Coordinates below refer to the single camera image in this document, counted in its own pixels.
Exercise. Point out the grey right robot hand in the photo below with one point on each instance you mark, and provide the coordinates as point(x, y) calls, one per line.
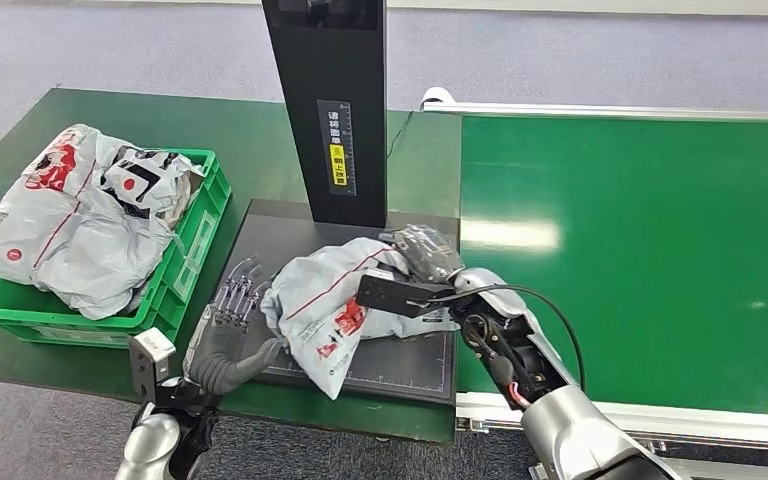
point(427, 255)

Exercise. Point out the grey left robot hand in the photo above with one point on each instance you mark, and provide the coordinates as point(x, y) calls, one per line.
point(218, 361)

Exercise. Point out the white red-print poly mailer package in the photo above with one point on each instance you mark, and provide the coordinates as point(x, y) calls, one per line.
point(318, 298)

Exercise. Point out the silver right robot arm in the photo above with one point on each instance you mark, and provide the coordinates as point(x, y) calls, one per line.
point(569, 430)

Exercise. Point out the black yellow machine label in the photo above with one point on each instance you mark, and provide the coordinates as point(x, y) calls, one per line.
point(337, 149)

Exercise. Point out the black inbound scanner machine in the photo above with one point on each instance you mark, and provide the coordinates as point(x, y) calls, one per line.
point(331, 132)

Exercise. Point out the large white red-print package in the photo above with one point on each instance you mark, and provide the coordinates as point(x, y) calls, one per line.
point(72, 245)

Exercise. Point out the white black-print package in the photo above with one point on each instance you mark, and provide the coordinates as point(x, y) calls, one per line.
point(152, 179)

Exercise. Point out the green conveyor belt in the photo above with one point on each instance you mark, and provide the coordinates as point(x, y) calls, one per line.
point(656, 218)

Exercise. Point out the green plastic crate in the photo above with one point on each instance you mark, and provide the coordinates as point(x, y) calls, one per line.
point(185, 258)

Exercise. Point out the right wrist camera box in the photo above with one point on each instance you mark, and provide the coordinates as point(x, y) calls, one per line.
point(390, 295)

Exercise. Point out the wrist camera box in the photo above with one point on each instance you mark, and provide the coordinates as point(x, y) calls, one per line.
point(149, 361)
point(390, 295)

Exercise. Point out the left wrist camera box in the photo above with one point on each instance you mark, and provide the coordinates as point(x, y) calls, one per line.
point(149, 361)

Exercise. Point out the thin aluminium conveyor rail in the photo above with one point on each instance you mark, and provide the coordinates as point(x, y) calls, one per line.
point(622, 111)

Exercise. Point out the wide aluminium conveyor rail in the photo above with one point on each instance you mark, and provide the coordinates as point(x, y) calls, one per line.
point(742, 430)

